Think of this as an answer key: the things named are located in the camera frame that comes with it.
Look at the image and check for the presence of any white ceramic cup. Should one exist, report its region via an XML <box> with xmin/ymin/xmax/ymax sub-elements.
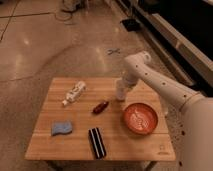
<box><xmin>116</xmin><ymin>88</ymin><xmax>126</xmax><ymax>101</ymax></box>

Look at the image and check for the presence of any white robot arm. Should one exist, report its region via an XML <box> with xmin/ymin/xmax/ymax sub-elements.
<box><xmin>116</xmin><ymin>51</ymin><xmax>213</xmax><ymax>171</ymax></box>

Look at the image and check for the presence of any orange ceramic bowl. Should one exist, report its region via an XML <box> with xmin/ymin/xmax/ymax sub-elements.
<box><xmin>123</xmin><ymin>103</ymin><xmax>158</xmax><ymax>135</ymax></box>

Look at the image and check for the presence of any dark red small object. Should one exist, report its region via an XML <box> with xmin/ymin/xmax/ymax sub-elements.
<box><xmin>93</xmin><ymin>101</ymin><xmax>109</xmax><ymax>114</ymax></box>

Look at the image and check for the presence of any white plastic bottle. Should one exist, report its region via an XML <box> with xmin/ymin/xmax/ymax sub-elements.
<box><xmin>62</xmin><ymin>81</ymin><xmax>86</xmax><ymax>106</ymax></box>

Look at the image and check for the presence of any wooden table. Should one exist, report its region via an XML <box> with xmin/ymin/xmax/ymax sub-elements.
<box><xmin>25</xmin><ymin>78</ymin><xmax>176</xmax><ymax>161</ymax></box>

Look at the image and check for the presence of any black white striped case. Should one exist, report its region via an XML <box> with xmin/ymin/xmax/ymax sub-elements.
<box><xmin>88</xmin><ymin>128</ymin><xmax>106</xmax><ymax>159</ymax></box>

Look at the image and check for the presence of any black floor mat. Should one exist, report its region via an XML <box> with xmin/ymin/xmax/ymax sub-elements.
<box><xmin>121</xmin><ymin>19</ymin><xmax>140</xmax><ymax>32</ymax></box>

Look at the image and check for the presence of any blue sponge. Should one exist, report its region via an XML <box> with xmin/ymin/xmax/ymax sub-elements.
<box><xmin>51</xmin><ymin>121</ymin><xmax>72</xmax><ymax>136</ymax></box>

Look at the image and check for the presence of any long white black bench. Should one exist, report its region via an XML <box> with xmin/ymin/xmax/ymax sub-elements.
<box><xmin>116</xmin><ymin>0</ymin><xmax>213</xmax><ymax>92</ymax></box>

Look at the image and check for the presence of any white base with cables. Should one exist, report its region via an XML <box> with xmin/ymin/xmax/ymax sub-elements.
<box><xmin>61</xmin><ymin>0</ymin><xmax>88</xmax><ymax>12</ymax></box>

